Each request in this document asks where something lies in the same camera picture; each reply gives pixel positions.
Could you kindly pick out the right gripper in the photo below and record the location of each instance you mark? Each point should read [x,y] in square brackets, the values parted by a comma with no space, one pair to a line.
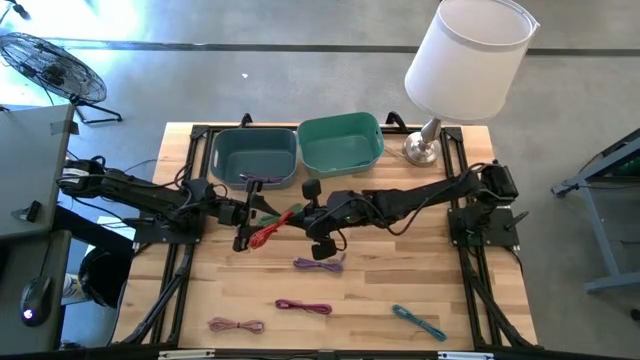
[332,215]

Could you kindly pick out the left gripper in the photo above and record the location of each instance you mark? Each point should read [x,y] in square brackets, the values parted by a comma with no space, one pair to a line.
[230,212]

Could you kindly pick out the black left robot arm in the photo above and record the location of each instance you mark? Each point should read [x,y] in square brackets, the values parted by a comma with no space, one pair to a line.
[140,192]

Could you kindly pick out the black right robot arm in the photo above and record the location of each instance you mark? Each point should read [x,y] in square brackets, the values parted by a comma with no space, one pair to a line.
[425,194]

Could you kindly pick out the blue-grey plastic bin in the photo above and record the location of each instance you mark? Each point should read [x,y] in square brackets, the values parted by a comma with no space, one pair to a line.
[252,160]

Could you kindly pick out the green plastic bin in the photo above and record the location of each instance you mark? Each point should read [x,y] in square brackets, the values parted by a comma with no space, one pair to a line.
[340,145]

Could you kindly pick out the black round seat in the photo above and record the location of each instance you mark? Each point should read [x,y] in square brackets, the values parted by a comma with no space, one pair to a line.
[102,277]

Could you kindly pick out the white shade table lamp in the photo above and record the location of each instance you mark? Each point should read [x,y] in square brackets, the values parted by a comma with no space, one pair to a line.
[465,60]

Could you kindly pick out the small black desk device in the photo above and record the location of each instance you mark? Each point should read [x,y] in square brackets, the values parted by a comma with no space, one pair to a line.
[29,211]

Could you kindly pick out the grey office desk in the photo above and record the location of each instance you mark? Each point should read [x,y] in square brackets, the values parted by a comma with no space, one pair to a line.
[30,160]

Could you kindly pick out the black computer mouse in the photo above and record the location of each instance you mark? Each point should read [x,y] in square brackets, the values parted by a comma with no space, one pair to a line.
[36,300]

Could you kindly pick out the black floor fan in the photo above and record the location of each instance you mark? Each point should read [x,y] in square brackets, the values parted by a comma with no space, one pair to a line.
[52,67]

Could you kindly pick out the grey metal side table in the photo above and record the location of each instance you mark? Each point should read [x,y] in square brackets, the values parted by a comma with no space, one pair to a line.
[600,210]

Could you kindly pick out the black aluminium table frame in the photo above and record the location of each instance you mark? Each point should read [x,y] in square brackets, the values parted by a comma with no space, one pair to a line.
[200,132]

